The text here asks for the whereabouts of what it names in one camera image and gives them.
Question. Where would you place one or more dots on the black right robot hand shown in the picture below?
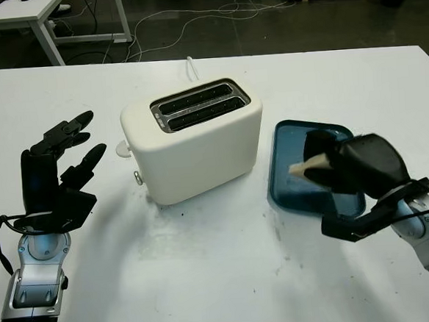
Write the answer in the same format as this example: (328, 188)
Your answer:
(376, 164)

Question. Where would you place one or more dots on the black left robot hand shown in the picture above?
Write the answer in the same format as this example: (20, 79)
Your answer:
(39, 180)

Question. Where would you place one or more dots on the slice of bread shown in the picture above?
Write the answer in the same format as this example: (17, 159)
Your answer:
(310, 164)

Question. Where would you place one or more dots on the blue plastic tray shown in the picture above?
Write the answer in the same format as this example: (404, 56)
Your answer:
(287, 148)

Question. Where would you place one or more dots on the silver toaster dial knob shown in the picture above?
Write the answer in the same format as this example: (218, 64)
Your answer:
(138, 178)

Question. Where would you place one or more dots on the cream two-slot toaster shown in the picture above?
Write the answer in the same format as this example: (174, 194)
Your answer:
(199, 158)

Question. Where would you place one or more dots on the white office desk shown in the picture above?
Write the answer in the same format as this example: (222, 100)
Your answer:
(12, 7)

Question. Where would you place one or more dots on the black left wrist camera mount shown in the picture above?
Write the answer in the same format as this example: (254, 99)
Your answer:
(76, 205)

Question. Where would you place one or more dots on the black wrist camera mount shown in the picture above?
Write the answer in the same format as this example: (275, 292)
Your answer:
(351, 225)
(76, 205)

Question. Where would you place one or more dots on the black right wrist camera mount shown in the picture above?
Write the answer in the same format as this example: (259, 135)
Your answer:
(351, 225)

